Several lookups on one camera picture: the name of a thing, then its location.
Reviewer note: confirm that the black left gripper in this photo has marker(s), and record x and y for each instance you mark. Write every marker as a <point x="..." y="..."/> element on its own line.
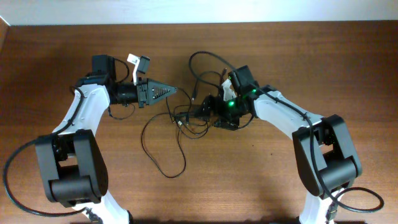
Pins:
<point x="147" y="85"/>

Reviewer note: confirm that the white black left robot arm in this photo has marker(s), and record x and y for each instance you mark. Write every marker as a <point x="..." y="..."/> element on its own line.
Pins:
<point x="72" y="168"/>

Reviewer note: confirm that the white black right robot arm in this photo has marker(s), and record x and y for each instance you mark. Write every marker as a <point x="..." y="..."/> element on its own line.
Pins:
<point x="326" y="159"/>

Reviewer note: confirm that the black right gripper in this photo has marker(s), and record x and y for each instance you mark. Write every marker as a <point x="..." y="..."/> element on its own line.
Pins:
<point x="208" y="101"/>

